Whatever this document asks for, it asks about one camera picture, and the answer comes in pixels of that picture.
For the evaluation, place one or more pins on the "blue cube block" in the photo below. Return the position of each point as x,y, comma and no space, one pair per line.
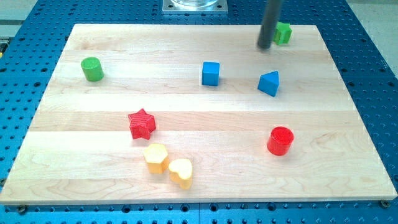
210,73

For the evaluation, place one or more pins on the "red star block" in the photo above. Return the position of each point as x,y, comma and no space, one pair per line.
141,125

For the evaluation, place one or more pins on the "yellow hexagon block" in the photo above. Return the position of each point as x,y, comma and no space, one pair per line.
157,158

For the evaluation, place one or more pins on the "yellow heart block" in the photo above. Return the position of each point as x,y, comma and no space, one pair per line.
181,172

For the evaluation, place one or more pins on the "light wooden board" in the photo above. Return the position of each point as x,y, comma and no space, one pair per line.
79,148

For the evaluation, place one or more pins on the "blue triangular prism block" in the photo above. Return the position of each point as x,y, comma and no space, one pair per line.
269,83

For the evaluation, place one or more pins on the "red cylinder block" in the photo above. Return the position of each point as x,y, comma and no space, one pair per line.
280,141

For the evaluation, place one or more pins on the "green star block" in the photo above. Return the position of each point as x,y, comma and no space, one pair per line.
282,33

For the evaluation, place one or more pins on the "green cylinder block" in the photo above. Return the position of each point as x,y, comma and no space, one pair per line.
92,69

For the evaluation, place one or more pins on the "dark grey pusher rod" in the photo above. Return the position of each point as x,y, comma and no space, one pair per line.
271,17

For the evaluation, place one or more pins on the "blue perforated metal table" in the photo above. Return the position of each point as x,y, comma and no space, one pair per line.
362,39

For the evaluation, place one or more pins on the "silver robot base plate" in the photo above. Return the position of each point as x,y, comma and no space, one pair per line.
195,7

